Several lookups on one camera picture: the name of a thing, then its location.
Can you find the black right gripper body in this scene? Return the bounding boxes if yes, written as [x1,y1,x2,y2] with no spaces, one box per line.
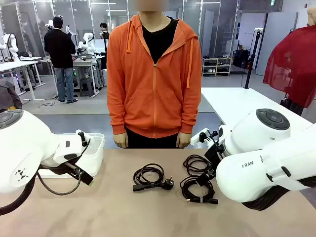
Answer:
[204,144,225,171]

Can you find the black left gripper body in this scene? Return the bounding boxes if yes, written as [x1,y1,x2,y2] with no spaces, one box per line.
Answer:
[40,160,82,175]

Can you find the thin black cable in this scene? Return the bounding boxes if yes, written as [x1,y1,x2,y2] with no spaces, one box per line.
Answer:
[183,155,213,177]

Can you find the black USB cable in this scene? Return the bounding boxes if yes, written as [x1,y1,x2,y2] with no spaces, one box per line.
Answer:
[179,175,219,205]

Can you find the black power cable round plug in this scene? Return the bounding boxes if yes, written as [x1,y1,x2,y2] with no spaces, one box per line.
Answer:
[132,163,173,193]

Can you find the person's right forearm orange sleeve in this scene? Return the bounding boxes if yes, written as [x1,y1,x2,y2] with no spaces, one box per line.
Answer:
[107,91,129,135]

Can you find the person's left forearm orange sleeve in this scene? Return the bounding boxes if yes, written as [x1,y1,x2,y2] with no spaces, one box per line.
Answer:
[178,91,202,135]

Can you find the person's left hand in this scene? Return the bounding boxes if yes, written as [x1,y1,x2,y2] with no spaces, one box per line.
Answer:
[176,132,192,149]

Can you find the person's right hand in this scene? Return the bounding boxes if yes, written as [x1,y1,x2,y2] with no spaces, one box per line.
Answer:
[113,133,129,149]

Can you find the clear plastic storage bin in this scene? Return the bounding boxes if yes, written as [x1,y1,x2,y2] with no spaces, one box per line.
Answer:
[38,133,106,179]

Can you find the white side table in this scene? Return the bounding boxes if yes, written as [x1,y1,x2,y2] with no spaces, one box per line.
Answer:
[201,86,314,135]

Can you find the black tripod stand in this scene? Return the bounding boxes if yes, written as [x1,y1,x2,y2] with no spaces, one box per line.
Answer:
[244,28,264,89]

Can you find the person in orange hoodie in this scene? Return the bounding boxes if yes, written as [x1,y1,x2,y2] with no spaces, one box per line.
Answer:
[106,0,202,149]

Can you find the gray jacket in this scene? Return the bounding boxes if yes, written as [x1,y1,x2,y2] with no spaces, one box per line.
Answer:
[0,79,23,111]

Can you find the gray plastic stool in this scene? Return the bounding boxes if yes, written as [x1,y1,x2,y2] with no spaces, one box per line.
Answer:
[79,78,96,97]

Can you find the wooden shoe rack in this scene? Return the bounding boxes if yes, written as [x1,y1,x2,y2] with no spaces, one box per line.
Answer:
[201,57,233,77]

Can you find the black bag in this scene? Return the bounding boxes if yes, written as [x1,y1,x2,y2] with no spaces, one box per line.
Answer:
[280,93,305,116]

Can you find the black equipment bags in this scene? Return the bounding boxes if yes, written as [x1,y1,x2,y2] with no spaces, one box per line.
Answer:
[233,48,251,70]

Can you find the gray workbench desk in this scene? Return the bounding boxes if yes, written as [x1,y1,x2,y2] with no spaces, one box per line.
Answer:
[39,55,106,97]

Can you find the white background desk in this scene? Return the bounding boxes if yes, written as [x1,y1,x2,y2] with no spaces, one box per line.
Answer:
[0,57,46,102]

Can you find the man in black jacket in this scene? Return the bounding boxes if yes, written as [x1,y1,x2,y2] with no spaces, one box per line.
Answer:
[43,16,79,104]

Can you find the red sheer cape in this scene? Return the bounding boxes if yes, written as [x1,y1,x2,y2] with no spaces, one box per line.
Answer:
[263,24,316,109]

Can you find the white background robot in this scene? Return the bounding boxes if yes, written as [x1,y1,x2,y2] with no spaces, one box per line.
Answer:
[78,32,96,54]
[0,33,20,62]

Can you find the dark-haired background person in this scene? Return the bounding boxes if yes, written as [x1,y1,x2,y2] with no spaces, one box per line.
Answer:
[99,22,110,40]

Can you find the beige mannequin head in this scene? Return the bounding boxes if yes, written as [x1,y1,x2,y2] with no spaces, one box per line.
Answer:
[307,6,316,27]

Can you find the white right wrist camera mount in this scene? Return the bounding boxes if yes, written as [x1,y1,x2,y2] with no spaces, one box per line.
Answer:
[190,127,218,146]

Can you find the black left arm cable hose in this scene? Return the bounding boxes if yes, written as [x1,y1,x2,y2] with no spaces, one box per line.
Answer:
[0,158,83,216]

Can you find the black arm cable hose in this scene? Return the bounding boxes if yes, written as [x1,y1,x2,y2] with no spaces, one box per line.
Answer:
[241,176,316,212]
[0,158,83,216]

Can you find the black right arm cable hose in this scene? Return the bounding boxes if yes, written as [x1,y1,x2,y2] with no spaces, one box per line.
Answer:
[241,176,316,212]

